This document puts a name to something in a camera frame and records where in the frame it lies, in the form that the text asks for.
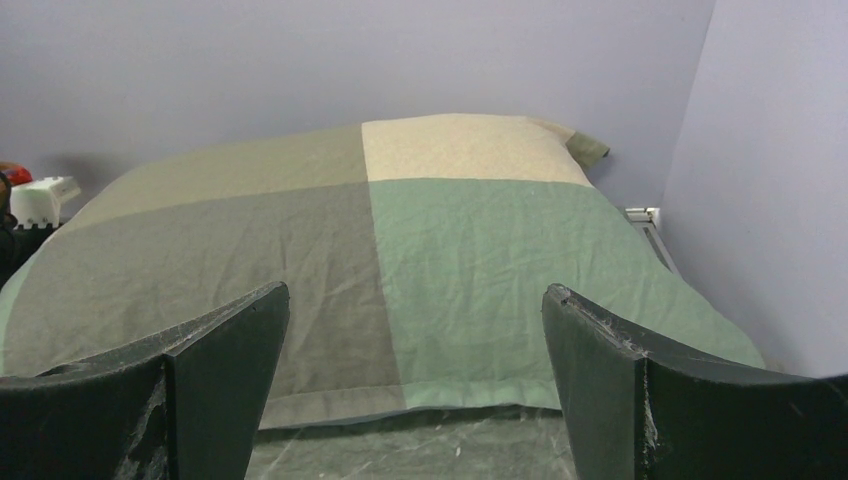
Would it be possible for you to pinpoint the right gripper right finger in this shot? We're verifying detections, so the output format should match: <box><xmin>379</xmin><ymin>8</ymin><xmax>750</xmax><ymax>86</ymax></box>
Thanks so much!
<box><xmin>541</xmin><ymin>284</ymin><xmax>847</xmax><ymax>479</ymax></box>

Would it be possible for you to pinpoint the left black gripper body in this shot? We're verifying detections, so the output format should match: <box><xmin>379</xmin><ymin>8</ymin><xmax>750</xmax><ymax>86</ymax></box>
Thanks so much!
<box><xmin>1</xmin><ymin>170</ymin><xmax>62</xmax><ymax>286</ymax></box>

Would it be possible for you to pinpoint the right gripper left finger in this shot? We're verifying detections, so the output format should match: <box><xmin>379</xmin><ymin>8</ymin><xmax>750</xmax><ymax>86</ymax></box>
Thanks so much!
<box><xmin>1</xmin><ymin>282</ymin><xmax>290</xmax><ymax>479</ymax></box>

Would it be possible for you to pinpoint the patchwork green beige pillowcase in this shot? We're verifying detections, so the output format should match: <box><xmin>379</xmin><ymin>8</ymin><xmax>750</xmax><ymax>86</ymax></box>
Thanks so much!
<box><xmin>1</xmin><ymin>114</ymin><xmax>763</xmax><ymax>429</ymax></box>

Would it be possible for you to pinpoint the aluminium frame rail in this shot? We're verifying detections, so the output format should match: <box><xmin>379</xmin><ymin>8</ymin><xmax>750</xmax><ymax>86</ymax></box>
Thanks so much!
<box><xmin>623</xmin><ymin>207</ymin><xmax>680</xmax><ymax>275</ymax></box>

